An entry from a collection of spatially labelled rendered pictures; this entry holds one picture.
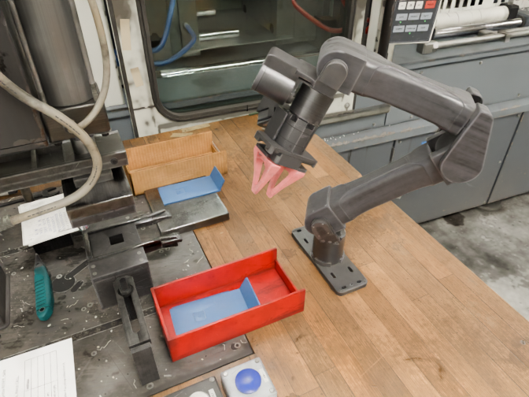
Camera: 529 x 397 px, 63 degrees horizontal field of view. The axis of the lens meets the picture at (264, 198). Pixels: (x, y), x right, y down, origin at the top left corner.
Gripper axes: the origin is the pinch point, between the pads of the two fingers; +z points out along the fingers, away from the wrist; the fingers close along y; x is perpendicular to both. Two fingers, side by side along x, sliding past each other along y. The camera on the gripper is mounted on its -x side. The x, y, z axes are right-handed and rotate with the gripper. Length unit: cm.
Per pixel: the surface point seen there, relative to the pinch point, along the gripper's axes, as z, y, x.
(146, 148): 18, 4, -48
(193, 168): 15.1, -5.3, -36.1
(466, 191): 0, -169, -64
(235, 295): 20.6, -3.1, 4.4
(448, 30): -56, -109, -81
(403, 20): -45, -62, -57
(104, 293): 29.2, 17.7, -3.5
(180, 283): 21.6, 7.0, 1.0
